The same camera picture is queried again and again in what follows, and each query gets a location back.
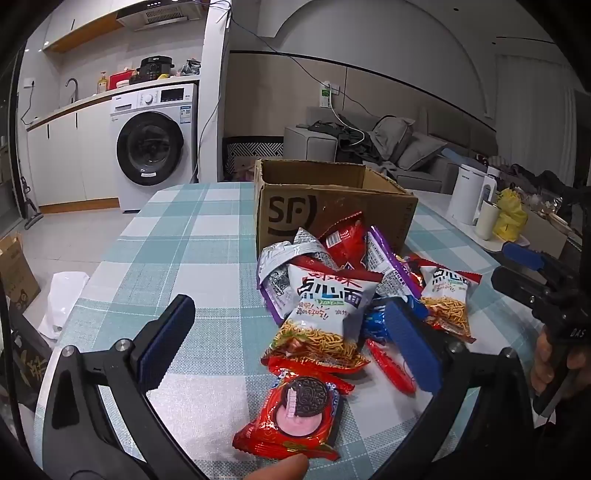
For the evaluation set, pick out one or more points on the white base cabinet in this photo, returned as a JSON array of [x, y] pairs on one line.
[[69, 157]]

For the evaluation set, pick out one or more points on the red storage box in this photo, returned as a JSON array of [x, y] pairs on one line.
[[121, 78]]

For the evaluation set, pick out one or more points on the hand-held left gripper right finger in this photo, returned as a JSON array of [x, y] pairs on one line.
[[411, 344]]

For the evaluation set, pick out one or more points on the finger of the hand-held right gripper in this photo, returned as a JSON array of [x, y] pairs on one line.
[[517, 284], [521, 255]]

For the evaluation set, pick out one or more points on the brown cardboard box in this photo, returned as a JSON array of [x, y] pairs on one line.
[[332, 203]]

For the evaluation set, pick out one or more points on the smooth grey pillow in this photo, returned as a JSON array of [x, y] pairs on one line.
[[422, 150]]

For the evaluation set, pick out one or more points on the white wall cabinet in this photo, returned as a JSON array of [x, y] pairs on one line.
[[87, 23]]

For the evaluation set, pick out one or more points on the teal checked tablecloth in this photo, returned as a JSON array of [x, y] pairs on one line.
[[207, 230]]

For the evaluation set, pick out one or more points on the yellow plastic bag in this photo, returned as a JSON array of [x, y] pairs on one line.
[[510, 217]]

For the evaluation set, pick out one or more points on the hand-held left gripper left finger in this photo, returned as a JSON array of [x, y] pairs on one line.
[[168, 337]]

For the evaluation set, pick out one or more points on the rumpled grey pillow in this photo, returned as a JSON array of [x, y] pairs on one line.
[[392, 136]]

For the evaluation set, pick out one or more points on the silver purple snack packet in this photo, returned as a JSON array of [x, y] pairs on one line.
[[281, 263]]

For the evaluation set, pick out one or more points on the dark clothes pile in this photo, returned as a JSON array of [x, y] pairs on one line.
[[341, 138]]

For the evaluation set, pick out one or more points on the dark plastic bag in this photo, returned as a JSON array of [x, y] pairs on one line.
[[190, 68]]

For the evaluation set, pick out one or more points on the printed cardboard floor box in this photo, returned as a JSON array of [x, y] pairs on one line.
[[16, 277]]

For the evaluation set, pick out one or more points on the person's right hand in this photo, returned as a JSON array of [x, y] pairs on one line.
[[541, 364]]

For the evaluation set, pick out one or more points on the white power strip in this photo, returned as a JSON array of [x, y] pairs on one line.
[[326, 94]]

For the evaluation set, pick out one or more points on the red cookie packet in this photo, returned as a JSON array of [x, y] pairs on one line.
[[295, 415]]

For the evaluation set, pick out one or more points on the silver range hood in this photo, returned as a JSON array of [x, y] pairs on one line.
[[161, 16]]

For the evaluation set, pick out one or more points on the black pressure cooker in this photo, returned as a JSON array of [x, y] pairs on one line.
[[154, 69]]

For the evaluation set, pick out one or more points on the white washing machine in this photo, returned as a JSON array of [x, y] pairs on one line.
[[152, 147]]

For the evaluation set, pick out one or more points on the kitchen faucet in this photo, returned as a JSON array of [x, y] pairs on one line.
[[74, 87]]

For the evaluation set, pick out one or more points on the black bag yellow print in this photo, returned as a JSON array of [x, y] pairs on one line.
[[23, 364]]

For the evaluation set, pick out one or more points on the small white noodle snack packet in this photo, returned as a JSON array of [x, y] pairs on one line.
[[450, 295]]

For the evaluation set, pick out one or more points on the white plastic bag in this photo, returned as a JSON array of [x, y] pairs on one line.
[[62, 300]]

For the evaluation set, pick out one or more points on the person's left hand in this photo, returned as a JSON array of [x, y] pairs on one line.
[[281, 468]]

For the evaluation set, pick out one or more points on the grey side table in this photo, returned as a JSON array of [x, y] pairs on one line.
[[434, 203]]

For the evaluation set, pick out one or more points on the black white patterned basket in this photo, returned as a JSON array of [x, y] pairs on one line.
[[251, 150]]

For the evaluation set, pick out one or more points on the white electric kettle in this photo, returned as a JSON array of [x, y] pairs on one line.
[[466, 194]]

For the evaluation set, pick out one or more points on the pink cloth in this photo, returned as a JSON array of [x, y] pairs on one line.
[[242, 173]]

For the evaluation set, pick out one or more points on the slim red snack packet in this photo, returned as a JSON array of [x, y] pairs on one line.
[[392, 369]]

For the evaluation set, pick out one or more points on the cream cup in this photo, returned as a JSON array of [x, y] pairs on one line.
[[487, 224]]

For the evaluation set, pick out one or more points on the blue cookie packet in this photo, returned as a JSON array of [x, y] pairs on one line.
[[374, 323]]

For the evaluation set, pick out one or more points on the grey sofa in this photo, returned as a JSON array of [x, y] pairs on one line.
[[304, 143]]

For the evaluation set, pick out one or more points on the large white noodle snack packet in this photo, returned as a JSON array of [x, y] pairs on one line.
[[323, 304]]

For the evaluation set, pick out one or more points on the upright vacuum cleaner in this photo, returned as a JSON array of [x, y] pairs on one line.
[[30, 212]]

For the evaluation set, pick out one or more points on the yellow soap bottle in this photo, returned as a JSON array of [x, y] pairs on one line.
[[102, 84]]

